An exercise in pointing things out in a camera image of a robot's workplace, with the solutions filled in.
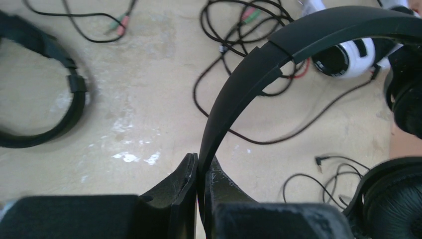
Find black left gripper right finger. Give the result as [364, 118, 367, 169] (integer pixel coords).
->
[203, 158, 354, 239]

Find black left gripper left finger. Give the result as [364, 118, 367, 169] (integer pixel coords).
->
[0, 153, 198, 239]

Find braided black headphone cable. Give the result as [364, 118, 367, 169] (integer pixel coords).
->
[193, 0, 381, 146]

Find black headband headset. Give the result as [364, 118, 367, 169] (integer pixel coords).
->
[0, 11, 90, 149]

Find black headphone cable with plug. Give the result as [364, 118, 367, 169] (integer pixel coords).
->
[283, 155, 372, 211]

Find white and black headphones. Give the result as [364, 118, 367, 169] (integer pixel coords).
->
[298, 0, 420, 79]

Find black over-ear headphones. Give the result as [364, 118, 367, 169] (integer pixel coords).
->
[197, 5, 422, 239]

